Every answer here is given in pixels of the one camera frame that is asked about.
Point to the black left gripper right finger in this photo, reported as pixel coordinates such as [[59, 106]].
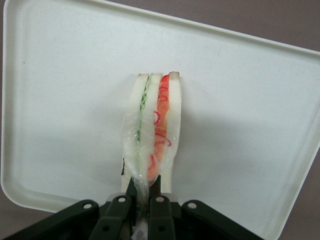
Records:
[[162, 220]]

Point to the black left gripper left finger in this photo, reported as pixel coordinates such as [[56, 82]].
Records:
[[110, 220]]

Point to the triangle sandwich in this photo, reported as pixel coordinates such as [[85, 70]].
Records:
[[173, 112]]

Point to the cream plastic tray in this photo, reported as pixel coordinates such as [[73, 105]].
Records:
[[75, 100]]

